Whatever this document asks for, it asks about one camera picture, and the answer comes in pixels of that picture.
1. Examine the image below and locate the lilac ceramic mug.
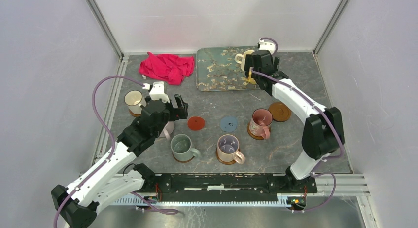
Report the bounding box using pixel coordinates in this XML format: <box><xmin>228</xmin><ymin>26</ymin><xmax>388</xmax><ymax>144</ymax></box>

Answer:
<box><xmin>159</xmin><ymin>121</ymin><xmax>174</xmax><ymax>141</ymax></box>

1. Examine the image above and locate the white mug black handle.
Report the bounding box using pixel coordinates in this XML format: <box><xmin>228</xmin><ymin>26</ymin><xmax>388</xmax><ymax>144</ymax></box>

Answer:
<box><xmin>124</xmin><ymin>90</ymin><xmax>147</xmax><ymax>114</ymax></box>

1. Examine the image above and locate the grey-green ceramic mug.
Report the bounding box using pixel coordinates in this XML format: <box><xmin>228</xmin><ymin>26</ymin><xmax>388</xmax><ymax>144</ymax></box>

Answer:
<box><xmin>170</xmin><ymin>134</ymin><xmax>201</xmax><ymax>161</ymax></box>

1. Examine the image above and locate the red round coaster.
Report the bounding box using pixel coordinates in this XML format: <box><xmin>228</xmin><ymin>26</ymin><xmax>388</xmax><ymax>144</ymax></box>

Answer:
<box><xmin>187</xmin><ymin>116</ymin><xmax>206</xmax><ymax>131</ymax></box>

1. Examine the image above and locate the green floral serving tray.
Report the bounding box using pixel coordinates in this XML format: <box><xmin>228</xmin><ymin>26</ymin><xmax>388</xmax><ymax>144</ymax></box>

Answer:
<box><xmin>196</xmin><ymin>46</ymin><xmax>258</xmax><ymax>92</ymax></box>

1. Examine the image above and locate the glossy wooden ridged coaster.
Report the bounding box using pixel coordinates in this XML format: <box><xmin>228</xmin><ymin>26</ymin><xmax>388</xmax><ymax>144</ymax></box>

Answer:
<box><xmin>173</xmin><ymin>156</ymin><xmax>195</xmax><ymax>163</ymax></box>

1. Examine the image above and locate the pink floral patterned mug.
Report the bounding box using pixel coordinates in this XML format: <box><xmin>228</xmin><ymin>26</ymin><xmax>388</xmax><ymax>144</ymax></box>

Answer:
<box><xmin>248</xmin><ymin>109</ymin><xmax>273</xmax><ymax>140</ymax></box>

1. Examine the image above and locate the blue round coaster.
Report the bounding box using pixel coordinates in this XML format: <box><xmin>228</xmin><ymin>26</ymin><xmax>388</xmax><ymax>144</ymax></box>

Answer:
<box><xmin>219</xmin><ymin>116</ymin><xmax>238</xmax><ymax>132</ymax></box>

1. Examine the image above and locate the beige pink tall mug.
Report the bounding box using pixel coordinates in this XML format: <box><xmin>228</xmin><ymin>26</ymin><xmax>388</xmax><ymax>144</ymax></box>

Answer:
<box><xmin>216</xmin><ymin>134</ymin><xmax>245</xmax><ymax>164</ymax></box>

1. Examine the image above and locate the yellow ceramic mug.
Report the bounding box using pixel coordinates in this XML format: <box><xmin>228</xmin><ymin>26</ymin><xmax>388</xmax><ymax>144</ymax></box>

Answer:
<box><xmin>245</xmin><ymin>67</ymin><xmax>257</xmax><ymax>85</ymax></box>

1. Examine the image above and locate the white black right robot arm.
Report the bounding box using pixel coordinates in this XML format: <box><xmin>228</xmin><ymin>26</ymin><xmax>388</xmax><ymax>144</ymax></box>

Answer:
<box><xmin>244</xmin><ymin>50</ymin><xmax>345</xmax><ymax>192</ymax></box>

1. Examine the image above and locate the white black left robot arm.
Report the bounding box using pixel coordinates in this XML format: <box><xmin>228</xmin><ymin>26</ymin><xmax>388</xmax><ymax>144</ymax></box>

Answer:
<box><xmin>51</xmin><ymin>94</ymin><xmax>188</xmax><ymax>228</ymax></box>

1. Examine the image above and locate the brown wooden coaster far left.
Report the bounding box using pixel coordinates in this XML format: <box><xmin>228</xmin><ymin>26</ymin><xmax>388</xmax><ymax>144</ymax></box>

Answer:
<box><xmin>129</xmin><ymin>110</ymin><xmax>141</xmax><ymax>117</ymax></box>

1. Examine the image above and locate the cream yellow mug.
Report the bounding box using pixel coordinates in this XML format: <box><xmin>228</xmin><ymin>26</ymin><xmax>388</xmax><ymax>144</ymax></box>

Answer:
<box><xmin>235</xmin><ymin>50</ymin><xmax>254</xmax><ymax>71</ymax></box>

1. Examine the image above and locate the crumpled red cloth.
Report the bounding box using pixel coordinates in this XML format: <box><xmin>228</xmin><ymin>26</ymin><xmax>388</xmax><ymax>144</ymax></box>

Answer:
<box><xmin>139</xmin><ymin>52</ymin><xmax>195</xmax><ymax>85</ymax></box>

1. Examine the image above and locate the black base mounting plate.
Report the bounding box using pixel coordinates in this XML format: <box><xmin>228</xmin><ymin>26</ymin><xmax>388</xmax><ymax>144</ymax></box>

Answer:
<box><xmin>136</xmin><ymin>173</ymin><xmax>318</xmax><ymax>202</ymax></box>

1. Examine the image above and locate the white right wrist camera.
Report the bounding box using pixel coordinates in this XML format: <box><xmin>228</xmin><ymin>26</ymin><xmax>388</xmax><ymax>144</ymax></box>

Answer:
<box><xmin>258</xmin><ymin>37</ymin><xmax>278</xmax><ymax>55</ymax></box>

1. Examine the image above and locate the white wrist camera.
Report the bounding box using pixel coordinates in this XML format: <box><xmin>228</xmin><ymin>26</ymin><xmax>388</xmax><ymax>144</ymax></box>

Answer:
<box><xmin>149</xmin><ymin>81</ymin><xmax>170</xmax><ymax>103</ymax></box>
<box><xmin>258</xmin><ymin>37</ymin><xmax>278</xmax><ymax>55</ymax></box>

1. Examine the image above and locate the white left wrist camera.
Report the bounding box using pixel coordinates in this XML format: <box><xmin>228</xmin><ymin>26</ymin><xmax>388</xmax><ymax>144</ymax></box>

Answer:
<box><xmin>149</xmin><ymin>81</ymin><xmax>170</xmax><ymax>103</ymax></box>

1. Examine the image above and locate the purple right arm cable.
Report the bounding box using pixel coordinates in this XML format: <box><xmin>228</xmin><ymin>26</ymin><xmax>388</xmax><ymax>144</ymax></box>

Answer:
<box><xmin>249</xmin><ymin>37</ymin><xmax>346</xmax><ymax>213</ymax></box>

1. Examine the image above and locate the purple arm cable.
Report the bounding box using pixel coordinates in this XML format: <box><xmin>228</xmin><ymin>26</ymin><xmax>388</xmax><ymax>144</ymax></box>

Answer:
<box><xmin>53</xmin><ymin>75</ymin><xmax>180</xmax><ymax>228</ymax></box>
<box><xmin>249</xmin><ymin>37</ymin><xmax>346</xmax><ymax>213</ymax></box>

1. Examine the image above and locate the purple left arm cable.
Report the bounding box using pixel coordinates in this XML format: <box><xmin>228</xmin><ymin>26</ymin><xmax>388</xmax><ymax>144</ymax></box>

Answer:
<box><xmin>53</xmin><ymin>75</ymin><xmax>180</xmax><ymax>228</ymax></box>

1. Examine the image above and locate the white toothed cable rail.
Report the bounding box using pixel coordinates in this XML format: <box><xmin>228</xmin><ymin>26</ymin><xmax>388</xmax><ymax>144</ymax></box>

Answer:
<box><xmin>112</xmin><ymin>195</ymin><xmax>291</xmax><ymax>208</ymax></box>

